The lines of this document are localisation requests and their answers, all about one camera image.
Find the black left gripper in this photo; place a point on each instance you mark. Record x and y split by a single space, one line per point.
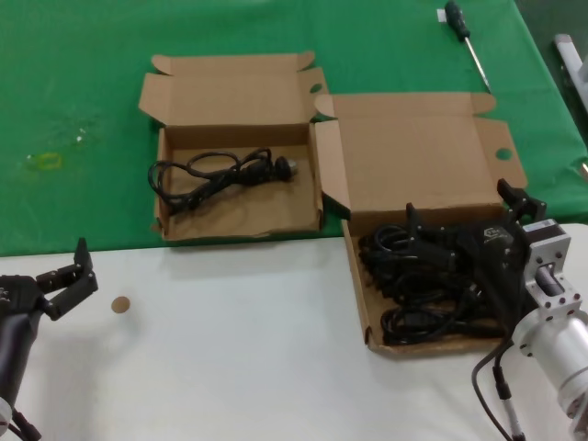
16 296

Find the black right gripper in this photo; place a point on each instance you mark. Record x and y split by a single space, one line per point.
496 257

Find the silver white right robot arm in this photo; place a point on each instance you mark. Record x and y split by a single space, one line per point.
560 331

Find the cardboard box with open lid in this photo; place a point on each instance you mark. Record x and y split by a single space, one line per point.
404 151

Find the cardboard box with torn rim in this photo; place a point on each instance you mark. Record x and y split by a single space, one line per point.
229 92

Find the round cardboard disc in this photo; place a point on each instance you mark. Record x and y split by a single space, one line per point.
120 304

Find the small white paper tag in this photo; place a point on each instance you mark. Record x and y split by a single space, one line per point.
441 16

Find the green tablecloth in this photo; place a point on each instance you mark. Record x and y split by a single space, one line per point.
69 69

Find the grey metal post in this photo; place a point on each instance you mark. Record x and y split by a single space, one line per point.
566 50

